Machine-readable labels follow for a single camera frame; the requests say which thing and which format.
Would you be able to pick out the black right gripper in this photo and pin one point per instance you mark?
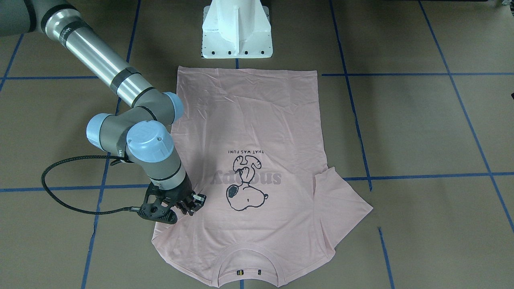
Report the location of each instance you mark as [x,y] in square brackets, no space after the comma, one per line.
[179,195]

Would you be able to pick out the pink Snoopy t-shirt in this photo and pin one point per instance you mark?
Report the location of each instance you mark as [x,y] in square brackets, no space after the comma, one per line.
[251,141]

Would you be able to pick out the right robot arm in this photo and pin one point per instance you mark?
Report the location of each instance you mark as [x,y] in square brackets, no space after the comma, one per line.
[48,96]

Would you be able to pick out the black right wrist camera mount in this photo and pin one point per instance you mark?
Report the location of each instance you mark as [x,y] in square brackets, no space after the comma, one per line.
[157,207]

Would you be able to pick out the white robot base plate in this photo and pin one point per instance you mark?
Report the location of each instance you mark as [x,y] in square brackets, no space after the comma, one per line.
[236,29]

